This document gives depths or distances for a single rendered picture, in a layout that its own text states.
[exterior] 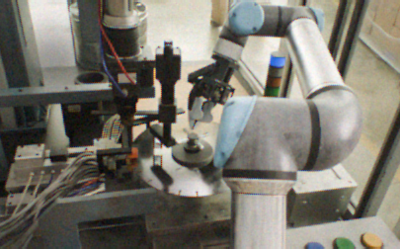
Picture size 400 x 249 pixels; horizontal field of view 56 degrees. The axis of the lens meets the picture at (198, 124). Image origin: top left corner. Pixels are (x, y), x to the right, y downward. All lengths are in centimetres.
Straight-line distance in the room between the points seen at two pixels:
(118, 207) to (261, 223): 37
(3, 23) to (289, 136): 103
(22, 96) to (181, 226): 56
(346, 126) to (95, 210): 53
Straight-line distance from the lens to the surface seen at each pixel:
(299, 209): 107
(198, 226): 97
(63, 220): 86
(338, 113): 60
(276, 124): 56
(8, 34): 137
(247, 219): 57
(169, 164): 96
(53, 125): 151
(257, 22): 88
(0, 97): 114
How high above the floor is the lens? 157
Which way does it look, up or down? 34 degrees down
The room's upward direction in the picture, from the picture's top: 4 degrees clockwise
